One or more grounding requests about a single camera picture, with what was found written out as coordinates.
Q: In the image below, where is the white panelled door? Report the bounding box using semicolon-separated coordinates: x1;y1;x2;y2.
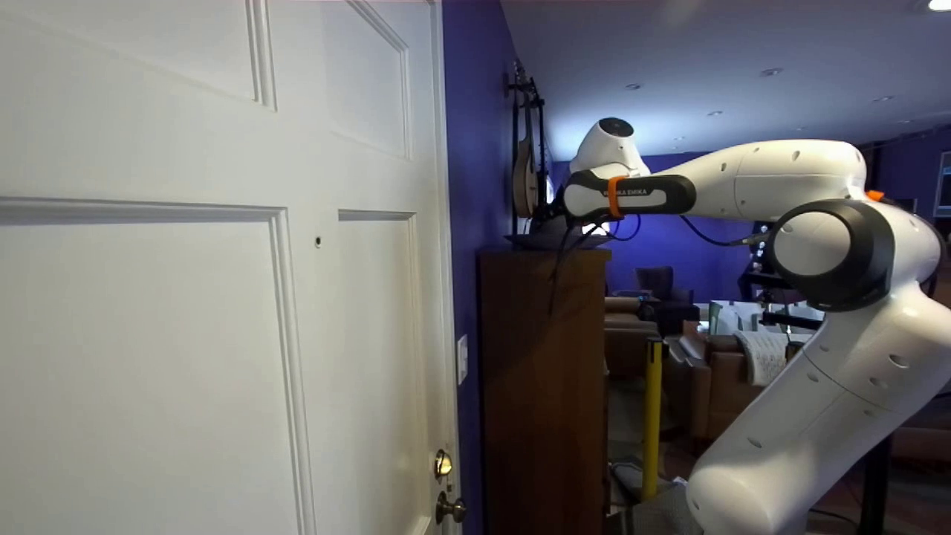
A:
0;0;461;535

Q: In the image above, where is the yellow pole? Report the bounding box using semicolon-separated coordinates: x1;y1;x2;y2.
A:
641;341;662;499

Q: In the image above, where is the white wall switch plate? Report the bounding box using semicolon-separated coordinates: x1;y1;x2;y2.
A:
455;335;469;386

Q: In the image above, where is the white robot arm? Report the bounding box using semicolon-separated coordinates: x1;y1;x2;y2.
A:
558;117;951;535

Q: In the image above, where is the black wall rack with instrument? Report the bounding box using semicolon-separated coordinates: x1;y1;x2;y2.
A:
504;66;546;216

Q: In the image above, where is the brown wooden cabinet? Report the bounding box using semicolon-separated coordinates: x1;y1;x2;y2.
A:
478;249;606;535

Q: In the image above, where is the brass door knob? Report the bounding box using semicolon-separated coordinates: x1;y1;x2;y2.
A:
435;448;455;479

